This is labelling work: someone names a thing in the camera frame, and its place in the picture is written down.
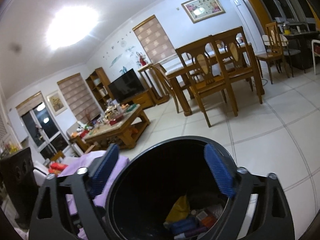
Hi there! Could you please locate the red snack box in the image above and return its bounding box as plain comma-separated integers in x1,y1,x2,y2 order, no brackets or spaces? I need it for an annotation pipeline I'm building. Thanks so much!
196,204,223,229

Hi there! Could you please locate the purple white tube bottle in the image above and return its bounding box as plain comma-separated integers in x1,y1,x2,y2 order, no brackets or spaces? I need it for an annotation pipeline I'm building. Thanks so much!
174,226,208,239

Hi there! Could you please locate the yellow gold foil bag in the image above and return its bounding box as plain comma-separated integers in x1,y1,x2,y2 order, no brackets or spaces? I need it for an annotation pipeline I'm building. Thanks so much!
165,195,190,223

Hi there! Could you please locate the blue foil packet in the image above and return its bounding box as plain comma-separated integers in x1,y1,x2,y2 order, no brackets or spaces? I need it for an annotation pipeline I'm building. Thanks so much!
169,217,197,235

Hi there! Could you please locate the black trash bin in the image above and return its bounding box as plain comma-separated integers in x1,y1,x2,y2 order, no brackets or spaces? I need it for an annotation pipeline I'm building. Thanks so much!
105,135,236,239

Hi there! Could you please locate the wooden sofa with cushions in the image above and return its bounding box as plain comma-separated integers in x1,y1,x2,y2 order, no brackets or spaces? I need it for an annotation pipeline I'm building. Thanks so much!
33,151,79,185

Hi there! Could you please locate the red cushion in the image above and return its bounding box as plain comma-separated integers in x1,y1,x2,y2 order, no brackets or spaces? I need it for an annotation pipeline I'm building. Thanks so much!
48,162,68,175

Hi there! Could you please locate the purple tablecloth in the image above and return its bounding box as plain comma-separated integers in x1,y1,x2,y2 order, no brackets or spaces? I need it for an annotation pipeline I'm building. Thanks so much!
57,150,131,240

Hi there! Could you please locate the sunflower framed picture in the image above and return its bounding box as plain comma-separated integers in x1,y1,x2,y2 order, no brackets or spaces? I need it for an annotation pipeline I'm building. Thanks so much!
46,90,67,116

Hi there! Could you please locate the wooden coffee table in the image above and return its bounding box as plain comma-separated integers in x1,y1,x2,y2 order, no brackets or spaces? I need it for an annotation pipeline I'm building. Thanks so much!
84,105,150,150

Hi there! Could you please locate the wooden bookshelf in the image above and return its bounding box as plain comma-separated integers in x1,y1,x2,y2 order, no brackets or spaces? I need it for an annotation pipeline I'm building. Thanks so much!
86,67,114,111

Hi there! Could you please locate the black flat television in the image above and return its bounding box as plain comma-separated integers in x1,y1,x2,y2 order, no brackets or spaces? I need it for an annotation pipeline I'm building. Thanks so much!
108,69,145,102

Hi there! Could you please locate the wooden tv cabinet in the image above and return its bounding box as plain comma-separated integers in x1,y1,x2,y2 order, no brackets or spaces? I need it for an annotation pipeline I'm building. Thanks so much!
131,90,156,109

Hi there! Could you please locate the wooden dining table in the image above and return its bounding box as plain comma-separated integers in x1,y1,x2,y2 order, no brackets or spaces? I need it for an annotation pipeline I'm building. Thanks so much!
165,41,265,117

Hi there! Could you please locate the wooden dining chair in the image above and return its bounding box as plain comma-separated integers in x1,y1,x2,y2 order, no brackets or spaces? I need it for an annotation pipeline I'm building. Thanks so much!
151,63,179,113
175,36,238,127
210,26,264,103

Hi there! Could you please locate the ceiling lamp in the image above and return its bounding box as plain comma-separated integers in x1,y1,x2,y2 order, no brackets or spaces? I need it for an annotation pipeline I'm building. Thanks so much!
45,4,100,50

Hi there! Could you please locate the wooden dining chair near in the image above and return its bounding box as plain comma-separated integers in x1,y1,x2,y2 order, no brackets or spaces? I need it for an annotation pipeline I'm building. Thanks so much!
175,36,238,127

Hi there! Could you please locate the tall wooden plant stand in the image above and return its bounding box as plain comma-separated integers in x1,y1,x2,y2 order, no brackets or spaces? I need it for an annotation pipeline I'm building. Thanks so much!
138,63,170,105

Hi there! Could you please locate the wooden dining chair left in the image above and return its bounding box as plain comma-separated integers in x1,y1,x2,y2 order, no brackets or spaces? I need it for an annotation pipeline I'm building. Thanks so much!
151,63,179,113

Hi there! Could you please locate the white standing air conditioner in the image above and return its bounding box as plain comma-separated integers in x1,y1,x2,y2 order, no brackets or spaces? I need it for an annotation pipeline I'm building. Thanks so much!
230,0,265,54

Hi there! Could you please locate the framed floral wall picture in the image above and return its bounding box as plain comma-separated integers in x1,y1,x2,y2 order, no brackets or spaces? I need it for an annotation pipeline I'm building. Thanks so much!
182,0,225,23

